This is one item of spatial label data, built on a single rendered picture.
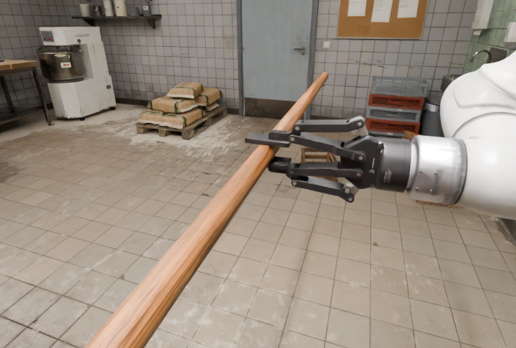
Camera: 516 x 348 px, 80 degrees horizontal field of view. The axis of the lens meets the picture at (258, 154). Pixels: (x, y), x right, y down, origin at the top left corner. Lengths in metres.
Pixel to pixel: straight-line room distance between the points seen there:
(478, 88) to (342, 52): 3.99
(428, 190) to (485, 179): 0.06
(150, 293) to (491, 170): 0.39
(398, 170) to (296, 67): 4.20
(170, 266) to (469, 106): 0.47
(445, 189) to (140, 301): 0.36
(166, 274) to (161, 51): 5.32
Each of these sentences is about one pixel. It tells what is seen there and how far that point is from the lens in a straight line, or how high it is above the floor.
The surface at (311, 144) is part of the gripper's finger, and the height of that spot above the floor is 1.22.
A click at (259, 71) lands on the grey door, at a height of 0.71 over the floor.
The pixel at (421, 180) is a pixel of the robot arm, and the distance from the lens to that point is 0.45.
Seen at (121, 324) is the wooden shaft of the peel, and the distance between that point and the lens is 0.23.
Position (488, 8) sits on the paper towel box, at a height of 1.51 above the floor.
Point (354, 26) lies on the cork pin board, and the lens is 4.47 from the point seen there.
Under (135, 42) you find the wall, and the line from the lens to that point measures 5.81.
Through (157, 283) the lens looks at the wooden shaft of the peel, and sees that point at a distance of 0.25.
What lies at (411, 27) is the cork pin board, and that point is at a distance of 4.49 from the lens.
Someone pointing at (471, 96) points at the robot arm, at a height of 1.28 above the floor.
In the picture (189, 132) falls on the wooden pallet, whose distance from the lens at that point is 4.01.
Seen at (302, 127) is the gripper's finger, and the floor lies 1.24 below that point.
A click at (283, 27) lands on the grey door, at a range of 4.60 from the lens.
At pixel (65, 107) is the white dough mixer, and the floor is 0.22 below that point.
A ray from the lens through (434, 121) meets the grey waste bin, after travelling 4.15.
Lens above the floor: 1.38
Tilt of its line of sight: 23 degrees down
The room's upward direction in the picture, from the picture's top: straight up
